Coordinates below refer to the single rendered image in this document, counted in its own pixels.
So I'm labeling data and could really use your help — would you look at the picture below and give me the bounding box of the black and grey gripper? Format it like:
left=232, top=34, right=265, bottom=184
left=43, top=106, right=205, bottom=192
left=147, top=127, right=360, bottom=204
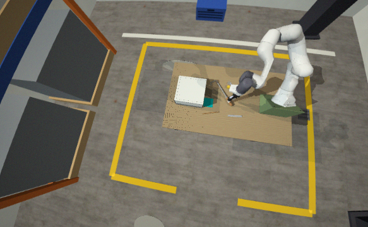
left=227, top=93, right=240, bottom=102

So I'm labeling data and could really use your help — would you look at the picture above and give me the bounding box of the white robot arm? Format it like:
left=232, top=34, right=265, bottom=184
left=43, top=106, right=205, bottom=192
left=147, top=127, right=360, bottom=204
left=229, top=24, right=314, bottom=107

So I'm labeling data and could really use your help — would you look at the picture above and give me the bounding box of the teal square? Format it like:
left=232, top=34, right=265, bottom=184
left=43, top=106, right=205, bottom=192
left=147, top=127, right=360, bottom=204
left=203, top=98, right=213, bottom=107

